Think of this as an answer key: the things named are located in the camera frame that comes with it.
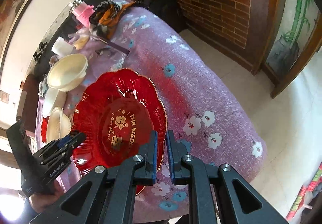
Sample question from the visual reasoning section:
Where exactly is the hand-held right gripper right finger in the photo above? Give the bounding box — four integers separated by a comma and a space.
166, 130, 290, 224

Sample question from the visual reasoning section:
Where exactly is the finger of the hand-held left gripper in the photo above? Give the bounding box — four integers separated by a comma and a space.
41, 132, 86, 165
40, 135, 77, 158

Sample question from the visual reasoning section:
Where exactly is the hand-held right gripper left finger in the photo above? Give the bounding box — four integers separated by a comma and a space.
30, 130, 158, 224

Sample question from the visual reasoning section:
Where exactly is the cream plastic bowl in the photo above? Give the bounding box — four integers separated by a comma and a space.
47, 53, 89, 92
46, 107, 72, 144

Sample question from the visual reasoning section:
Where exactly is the white foam bowl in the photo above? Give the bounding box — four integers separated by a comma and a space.
42, 87, 67, 117

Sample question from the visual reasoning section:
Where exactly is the large red glass plate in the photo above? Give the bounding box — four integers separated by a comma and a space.
71, 68, 168, 197

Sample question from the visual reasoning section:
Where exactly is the person's left hand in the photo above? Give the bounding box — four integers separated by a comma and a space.
29, 181, 67, 213

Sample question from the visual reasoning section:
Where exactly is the brown armchair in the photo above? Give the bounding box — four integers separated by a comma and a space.
19, 73, 41, 134

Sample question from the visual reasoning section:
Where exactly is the purple floral tablecloth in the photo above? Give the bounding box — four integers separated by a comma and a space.
35, 6, 267, 223

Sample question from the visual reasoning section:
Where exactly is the clear plastic bag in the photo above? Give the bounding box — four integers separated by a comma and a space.
94, 45, 130, 76

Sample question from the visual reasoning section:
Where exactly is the white plastic jar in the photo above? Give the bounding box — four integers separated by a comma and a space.
52, 36, 73, 57

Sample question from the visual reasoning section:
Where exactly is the bagged yellow food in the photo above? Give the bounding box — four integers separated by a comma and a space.
68, 33, 90, 50

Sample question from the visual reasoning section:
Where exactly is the pink bottle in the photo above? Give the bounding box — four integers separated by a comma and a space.
72, 2, 95, 27

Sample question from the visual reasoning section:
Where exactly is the framed painting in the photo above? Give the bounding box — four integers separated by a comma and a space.
0, 0, 38, 71

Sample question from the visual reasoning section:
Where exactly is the patterned red green mat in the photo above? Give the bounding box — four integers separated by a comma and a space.
293, 161, 322, 219

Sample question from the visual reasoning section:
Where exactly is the brick pattern wooden cabinet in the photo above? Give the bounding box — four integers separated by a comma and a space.
133, 0, 282, 76

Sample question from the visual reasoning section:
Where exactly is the bamboo painted door panel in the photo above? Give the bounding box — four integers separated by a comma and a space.
262, 0, 322, 99

